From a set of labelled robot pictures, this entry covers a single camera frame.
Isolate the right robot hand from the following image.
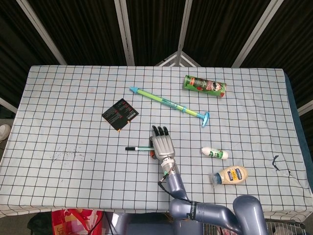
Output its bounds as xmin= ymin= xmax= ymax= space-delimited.
xmin=148 ymin=125 xmax=177 ymax=161

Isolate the blue checked tablecloth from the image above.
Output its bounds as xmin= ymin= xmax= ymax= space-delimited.
xmin=0 ymin=65 xmax=313 ymax=220

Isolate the red patterned bag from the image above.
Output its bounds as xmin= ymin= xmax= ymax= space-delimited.
xmin=50 ymin=208 xmax=105 ymax=235

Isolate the black printed card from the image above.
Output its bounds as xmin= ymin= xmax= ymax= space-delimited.
xmin=101 ymin=98 xmax=139 ymax=133

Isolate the white screen frame post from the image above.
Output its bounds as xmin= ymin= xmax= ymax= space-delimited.
xmin=231 ymin=0 xmax=286 ymax=68
xmin=16 ymin=0 xmax=68 ymax=66
xmin=113 ymin=0 xmax=135 ymax=66
xmin=297 ymin=99 xmax=313 ymax=117
xmin=0 ymin=96 xmax=18 ymax=115
xmin=175 ymin=0 xmax=194 ymax=66

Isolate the mayonnaise squeeze bottle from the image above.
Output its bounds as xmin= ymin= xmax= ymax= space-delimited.
xmin=210 ymin=165 xmax=248 ymax=188

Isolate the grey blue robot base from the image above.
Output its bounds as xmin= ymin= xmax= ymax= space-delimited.
xmin=105 ymin=211 xmax=177 ymax=235

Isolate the metal wire basket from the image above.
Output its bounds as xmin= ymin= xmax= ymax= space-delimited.
xmin=202 ymin=219 xmax=306 ymax=235

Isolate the white triangular frame foot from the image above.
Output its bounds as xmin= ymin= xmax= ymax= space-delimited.
xmin=154 ymin=51 xmax=202 ymax=67

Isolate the blue table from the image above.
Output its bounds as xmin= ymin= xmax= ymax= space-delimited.
xmin=285 ymin=70 xmax=313 ymax=194

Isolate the green blue water squirter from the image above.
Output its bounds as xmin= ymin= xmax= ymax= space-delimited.
xmin=129 ymin=86 xmax=211 ymax=128

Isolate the black bag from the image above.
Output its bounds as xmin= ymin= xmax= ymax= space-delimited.
xmin=27 ymin=212 xmax=53 ymax=235

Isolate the white yogurt bottle green label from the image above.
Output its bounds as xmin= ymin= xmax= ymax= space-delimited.
xmin=201 ymin=146 xmax=229 ymax=160

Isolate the green chips can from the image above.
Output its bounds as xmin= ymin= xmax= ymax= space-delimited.
xmin=182 ymin=74 xmax=227 ymax=99

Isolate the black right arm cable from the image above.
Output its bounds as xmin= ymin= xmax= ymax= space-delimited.
xmin=157 ymin=168 xmax=194 ymax=204

